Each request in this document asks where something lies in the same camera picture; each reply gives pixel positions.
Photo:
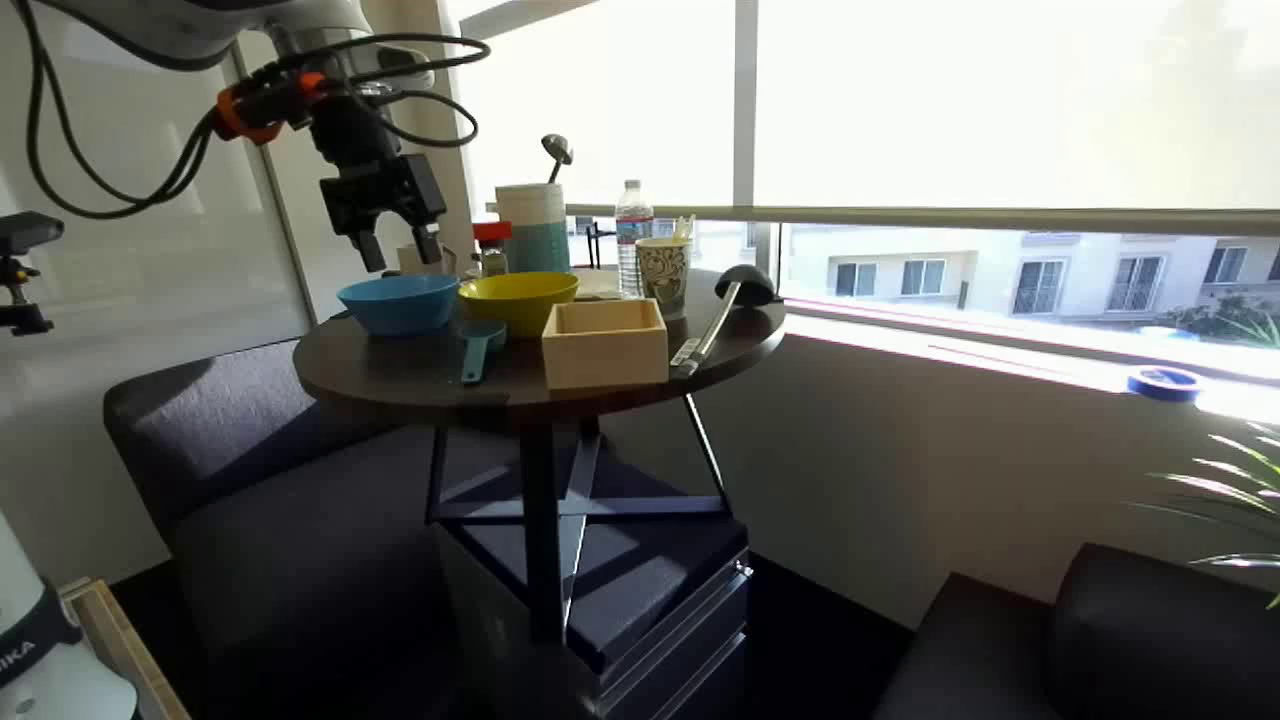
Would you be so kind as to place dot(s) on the round dark wooden table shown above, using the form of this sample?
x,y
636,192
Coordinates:
x,y
402,374

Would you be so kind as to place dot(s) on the yellow plastic bowl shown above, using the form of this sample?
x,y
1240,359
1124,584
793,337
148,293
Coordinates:
x,y
517,302

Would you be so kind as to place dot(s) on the metal spoon in canister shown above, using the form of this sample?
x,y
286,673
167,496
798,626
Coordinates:
x,y
558,148

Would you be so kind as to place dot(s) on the white roller window blind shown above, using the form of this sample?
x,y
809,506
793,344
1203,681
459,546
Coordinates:
x,y
1013,103
614,95

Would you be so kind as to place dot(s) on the dark grey fabric sofa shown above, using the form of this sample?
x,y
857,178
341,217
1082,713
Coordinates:
x,y
267,535

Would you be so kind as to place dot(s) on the light wooden frame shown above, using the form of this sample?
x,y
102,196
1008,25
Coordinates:
x,y
126,646

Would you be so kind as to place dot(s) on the blue plastic ladle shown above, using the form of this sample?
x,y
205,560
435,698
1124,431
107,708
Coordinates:
x,y
477,354

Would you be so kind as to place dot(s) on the black camera tripod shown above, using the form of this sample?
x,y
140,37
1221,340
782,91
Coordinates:
x,y
21,266

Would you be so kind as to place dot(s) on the light wooden box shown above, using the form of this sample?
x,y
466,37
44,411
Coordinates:
x,y
603,354

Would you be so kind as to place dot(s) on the white and teal striped canister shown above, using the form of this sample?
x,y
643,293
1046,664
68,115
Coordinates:
x,y
535,227

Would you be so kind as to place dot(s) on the red lidded spice jar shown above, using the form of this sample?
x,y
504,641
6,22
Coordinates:
x,y
490,241

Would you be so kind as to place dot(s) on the blue plastic bowl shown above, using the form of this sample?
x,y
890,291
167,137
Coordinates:
x,y
397,306

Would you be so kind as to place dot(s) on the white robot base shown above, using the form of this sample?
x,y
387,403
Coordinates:
x,y
44,664

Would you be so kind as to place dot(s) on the floral patterned cup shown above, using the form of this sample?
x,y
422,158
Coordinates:
x,y
660,273

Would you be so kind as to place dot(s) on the black leather armchair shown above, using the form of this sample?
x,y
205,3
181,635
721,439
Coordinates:
x,y
1132,641

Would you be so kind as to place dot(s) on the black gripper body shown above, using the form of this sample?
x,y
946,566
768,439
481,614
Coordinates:
x,y
383,184

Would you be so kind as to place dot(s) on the clear plastic water bottle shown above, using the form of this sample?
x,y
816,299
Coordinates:
x,y
633,232

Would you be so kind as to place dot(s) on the blue tape roll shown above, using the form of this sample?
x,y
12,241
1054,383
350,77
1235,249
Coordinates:
x,y
1160,386

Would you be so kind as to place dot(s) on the green leafy plant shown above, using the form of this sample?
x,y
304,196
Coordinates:
x,y
1235,486

